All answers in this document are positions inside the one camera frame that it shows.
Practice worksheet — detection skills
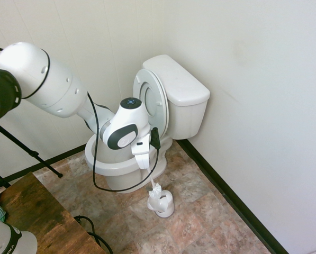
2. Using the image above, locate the white toilet bowl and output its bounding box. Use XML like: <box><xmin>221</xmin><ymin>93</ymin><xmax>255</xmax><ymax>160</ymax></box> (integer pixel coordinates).
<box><xmin>84</xmin><ymin>131</ymin><xmax>173</xmax><ymax>194</ymax></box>

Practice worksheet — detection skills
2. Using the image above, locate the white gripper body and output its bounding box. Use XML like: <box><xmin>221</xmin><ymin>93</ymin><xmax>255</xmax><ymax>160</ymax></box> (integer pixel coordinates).
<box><xmin>130</xmin><ymin>132</ymin><xmax>152</xmax><ymax>170</ymax></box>

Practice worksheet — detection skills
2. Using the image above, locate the white toilet tank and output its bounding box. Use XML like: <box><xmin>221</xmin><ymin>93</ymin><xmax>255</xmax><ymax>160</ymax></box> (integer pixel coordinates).
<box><xmin>167</xmin><ymin>92</ymin><xmax>210</xmax><ymax>141</ymax></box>

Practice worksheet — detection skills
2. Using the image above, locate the black camera tripod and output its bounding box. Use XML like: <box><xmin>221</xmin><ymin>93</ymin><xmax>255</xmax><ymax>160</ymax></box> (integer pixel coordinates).
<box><xmin>0</xmin><ymin>44</ymin><xmax>64</xmax><ymax>189</ymax></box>

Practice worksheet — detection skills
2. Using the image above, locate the white toilet seat with lid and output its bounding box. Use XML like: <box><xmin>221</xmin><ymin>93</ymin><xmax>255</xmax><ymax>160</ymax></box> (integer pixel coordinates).
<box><xmin>132</xmin><ymin>68</ymin><xmax>170</xmax><ymax>139</ymax></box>

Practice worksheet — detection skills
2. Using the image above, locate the white toilet brush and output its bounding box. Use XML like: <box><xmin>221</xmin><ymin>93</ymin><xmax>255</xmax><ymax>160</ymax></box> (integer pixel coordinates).
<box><xmin>146</xmin><ymin>168</ymin><xmax>162</xmax><ymax>199</ymax></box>

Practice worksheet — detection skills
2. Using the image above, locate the white toilet tank lid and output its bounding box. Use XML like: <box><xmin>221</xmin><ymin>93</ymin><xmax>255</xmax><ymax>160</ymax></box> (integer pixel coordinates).
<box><xmin>142</xmin><ymin>54</ymin><xmax>211</xmax><ymax>107</ymax></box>

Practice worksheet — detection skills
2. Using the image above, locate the black floor cable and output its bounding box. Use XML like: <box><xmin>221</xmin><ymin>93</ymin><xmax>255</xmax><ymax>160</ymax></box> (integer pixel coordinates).
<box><xmin>73</xmin><ymin>215</ymin><xmax>114</xmax><ymax>254</ymax></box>

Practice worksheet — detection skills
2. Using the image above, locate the white toilet brush holder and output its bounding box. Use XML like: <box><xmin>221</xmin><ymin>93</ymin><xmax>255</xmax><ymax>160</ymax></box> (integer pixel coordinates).
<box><xmin>146</xmin><ymin>191</ymin><xmax>175</xmax><ymax>219</ymax></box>

